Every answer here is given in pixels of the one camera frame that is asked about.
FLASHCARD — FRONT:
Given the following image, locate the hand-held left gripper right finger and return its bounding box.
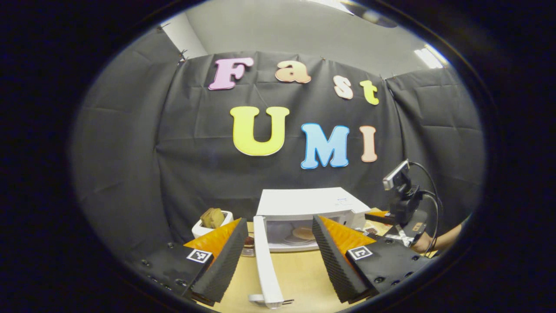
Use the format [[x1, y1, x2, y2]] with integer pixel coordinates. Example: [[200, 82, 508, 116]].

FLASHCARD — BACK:
[[312, 215, 435, 305]]

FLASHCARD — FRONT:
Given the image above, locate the small ceiling light panel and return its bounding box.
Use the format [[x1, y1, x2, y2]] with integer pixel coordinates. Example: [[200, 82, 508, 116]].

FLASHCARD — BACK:
[[414, 45, 448, 69]]

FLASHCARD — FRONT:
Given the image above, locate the brown bread slice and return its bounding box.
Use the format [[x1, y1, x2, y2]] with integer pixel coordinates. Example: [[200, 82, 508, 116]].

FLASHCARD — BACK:
[[200, 208, 225, 229]]

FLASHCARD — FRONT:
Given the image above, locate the white microwave oven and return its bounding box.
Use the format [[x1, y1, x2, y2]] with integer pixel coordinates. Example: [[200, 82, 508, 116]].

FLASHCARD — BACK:
[[248, 188, 371, 309]]

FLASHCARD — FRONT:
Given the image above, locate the white toaster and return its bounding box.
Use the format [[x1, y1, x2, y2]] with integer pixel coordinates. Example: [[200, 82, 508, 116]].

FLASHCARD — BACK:
[[192, 210, 234, 239]]

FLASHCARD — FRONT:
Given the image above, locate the large ceiling light panel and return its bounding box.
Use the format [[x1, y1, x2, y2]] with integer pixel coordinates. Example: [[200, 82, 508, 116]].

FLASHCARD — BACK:
[[311, 0, 361, 16]]

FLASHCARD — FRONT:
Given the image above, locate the black backdrop cloth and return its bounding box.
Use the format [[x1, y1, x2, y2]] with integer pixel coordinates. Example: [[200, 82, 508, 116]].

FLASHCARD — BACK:
[[72, 28, 485, 261]]

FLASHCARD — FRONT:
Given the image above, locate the round dark ceiling fixture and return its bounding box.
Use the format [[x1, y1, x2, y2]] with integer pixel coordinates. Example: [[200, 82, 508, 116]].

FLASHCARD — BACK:
[[343, 0, 398, 28]]

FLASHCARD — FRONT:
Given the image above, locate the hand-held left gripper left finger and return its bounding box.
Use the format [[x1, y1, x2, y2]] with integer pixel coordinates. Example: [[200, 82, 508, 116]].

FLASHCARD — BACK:
[[135, 217, 249, 305]]

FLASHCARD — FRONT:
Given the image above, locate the black cable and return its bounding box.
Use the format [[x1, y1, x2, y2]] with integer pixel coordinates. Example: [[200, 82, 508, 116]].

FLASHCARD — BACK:
[[410, 162, 443, 256]]

